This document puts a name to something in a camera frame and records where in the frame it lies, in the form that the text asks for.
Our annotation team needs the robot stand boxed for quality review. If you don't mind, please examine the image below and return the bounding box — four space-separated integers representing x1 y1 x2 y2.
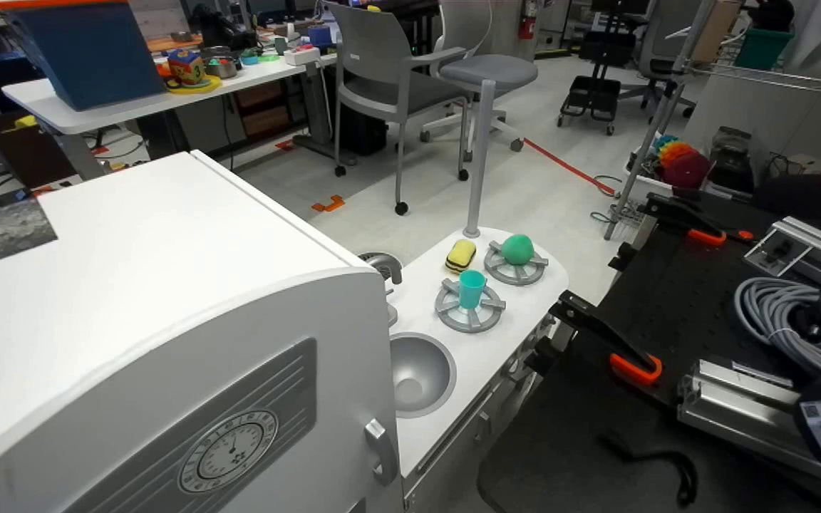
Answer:
477 191 821 513

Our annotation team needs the grey toy tap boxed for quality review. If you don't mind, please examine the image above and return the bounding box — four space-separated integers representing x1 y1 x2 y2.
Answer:
358 252 404 286

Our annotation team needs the teal plastic cup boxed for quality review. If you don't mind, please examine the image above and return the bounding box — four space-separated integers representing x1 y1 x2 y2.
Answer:
458 269 488 311

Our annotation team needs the grey door handle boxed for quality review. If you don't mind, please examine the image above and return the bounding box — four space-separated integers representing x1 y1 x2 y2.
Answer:
363 418 399 487

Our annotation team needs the grey chair on castors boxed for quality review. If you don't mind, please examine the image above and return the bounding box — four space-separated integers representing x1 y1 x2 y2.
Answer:
324 1 473 217

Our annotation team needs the blue box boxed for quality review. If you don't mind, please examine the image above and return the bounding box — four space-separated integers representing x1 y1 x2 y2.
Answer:
3 0 167 112

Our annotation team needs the grey toy kitchen pole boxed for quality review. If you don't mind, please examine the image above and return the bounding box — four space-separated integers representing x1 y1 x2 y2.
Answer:
462 79 497 239

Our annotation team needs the black clamp with orange handle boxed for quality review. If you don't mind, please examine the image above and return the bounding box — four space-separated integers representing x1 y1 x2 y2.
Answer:
641 192 755 249
549 289 664 388

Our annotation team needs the grey stool on castors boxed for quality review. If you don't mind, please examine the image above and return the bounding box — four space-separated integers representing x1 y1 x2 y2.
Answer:
420 0 540 155

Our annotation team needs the office chair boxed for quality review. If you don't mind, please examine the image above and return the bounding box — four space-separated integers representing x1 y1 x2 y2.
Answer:
619 0 701 120

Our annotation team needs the grey stone pattern sheet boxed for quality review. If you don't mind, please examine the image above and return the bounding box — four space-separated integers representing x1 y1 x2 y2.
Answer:
0 197 59 269

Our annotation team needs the white power strip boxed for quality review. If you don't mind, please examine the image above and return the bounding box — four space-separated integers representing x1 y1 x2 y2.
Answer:
283 44 322 67

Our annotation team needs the yellow plate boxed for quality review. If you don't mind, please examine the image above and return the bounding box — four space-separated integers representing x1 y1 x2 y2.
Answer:
165 74 223 96

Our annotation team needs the heap of colourful toys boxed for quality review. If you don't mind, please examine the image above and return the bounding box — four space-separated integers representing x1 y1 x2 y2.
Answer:
651 133 712 190

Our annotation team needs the black cable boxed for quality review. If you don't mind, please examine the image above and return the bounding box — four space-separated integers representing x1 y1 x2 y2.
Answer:
598 433 701 509

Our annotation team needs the grey toy burner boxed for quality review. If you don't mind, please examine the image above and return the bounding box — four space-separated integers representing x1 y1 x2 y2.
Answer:
484 240 549 287
434 278 507 334

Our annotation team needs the white desk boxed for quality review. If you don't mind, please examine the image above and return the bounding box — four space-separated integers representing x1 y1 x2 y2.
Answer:
1 48 341 180

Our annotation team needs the green bin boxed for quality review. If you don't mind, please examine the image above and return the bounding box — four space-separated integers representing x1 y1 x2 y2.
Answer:
734 26 795 71

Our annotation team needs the black rolling cart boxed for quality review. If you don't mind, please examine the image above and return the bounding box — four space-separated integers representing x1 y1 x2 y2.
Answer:
557 0 641 137

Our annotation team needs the red fire extinguisher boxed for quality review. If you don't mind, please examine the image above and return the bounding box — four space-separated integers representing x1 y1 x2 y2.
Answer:
518 0 539 42

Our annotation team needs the coil of grey cable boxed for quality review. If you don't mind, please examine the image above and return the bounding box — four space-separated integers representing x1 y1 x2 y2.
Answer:
733 276 821 375

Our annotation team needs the green plush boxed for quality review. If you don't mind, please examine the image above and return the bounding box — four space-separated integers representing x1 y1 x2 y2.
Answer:
501 234 535 266

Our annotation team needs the white toy kitchen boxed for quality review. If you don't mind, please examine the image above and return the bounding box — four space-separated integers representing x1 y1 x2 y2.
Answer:
0 80 569 513

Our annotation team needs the yellow sponge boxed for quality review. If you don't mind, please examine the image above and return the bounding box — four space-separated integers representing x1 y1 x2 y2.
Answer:
444 239 477 274

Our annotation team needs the wire shelf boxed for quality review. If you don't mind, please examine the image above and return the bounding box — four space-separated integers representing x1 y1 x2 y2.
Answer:
680 28 821 101

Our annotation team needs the colourful toy cube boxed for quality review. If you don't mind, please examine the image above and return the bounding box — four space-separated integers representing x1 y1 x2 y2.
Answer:
167 48 207 88

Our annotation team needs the toy kitchen door with dial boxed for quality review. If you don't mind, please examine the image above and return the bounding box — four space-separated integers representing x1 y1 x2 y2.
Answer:
0 269 406 513

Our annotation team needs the grey toy sink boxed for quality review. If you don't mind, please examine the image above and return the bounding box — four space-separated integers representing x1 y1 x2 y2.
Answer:
390 332 458 420

